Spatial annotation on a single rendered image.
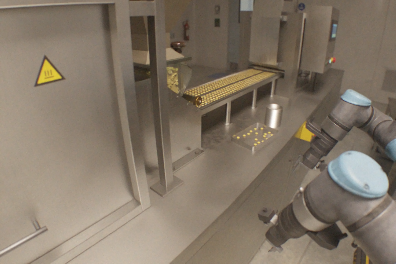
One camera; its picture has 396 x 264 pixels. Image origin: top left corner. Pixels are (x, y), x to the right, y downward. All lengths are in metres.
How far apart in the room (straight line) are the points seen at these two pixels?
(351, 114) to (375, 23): 4.17
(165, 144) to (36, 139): 0.32
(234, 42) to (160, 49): 5.27
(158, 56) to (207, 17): 5.71
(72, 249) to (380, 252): 0.58
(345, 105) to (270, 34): 0.80
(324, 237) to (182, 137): 0.52
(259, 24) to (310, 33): 0.32
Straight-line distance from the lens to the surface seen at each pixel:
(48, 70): 0.44
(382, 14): 4.93
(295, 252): 1.61
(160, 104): 0.56
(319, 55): 1.52
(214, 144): 0.92
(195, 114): 0.80
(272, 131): 1.06
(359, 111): 0.82
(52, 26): 0.44
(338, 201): 0.41
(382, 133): 0.81
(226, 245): 0.84
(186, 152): 0.83
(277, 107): 1.15
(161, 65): 0.54
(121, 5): 0.46
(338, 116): 0.82
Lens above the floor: 1.27
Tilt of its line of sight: 24 degrees down
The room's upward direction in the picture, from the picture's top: straight up
